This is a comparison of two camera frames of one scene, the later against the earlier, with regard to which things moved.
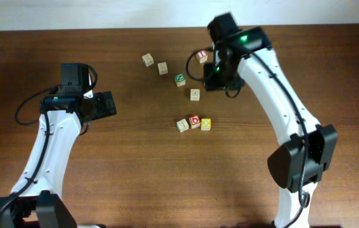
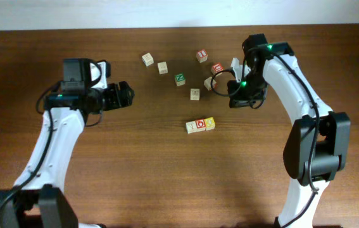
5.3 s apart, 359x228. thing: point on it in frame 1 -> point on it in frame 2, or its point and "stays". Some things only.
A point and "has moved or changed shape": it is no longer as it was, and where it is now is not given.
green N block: x=180 y=80 stays
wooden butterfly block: x=195 y=94 stays
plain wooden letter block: x=162 y=68 stays
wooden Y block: x=182 y=125 -> x=191 y=126
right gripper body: x=214 y=82 -> x=238 y=103
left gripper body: x=99 y=106 -> x=110 y=100
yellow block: x=206 y=124 has moved or changed shape
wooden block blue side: x=147 y=59 stays
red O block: x=195 y=121 -> x=201 y=123
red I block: x=202 y=56 stays
